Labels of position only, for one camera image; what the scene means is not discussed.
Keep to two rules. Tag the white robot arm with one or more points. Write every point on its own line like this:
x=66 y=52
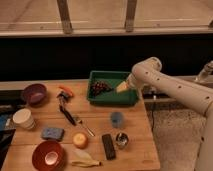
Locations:
x=194 y=96

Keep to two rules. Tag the white paper cup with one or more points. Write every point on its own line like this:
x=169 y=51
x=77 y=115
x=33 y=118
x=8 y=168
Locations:
x=24 y=119

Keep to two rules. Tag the orange fruit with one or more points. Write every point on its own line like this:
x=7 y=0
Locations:
x=80 y=140

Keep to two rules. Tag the blue cup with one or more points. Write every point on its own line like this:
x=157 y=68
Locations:
x=117 y=119

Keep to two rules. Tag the purple bowl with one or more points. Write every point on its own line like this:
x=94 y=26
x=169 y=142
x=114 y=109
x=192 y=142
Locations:
x=34 y=93

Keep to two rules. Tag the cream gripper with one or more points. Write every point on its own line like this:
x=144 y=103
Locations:
x=123 y=86

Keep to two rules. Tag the green plastic tray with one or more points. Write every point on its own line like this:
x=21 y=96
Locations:
x=113 y=79

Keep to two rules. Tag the black remote control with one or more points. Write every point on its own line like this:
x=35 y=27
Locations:
x=108 y=147

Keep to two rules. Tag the red bowl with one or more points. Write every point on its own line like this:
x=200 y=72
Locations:
x=48 y=156

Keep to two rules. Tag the orange carrot toy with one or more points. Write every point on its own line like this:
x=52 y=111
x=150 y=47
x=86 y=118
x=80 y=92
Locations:
x=67 y=90

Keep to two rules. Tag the small metal cup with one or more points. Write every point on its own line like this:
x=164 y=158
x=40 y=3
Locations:
x=121 y=140

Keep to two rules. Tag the bunch of dark grapes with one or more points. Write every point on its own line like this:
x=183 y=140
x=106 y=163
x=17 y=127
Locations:
x=99 y=87

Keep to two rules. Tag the blue sponge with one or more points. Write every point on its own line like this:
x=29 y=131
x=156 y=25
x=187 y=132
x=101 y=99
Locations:
x=52 y=133

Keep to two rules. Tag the banana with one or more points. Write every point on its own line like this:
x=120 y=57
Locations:
x=84 y=159

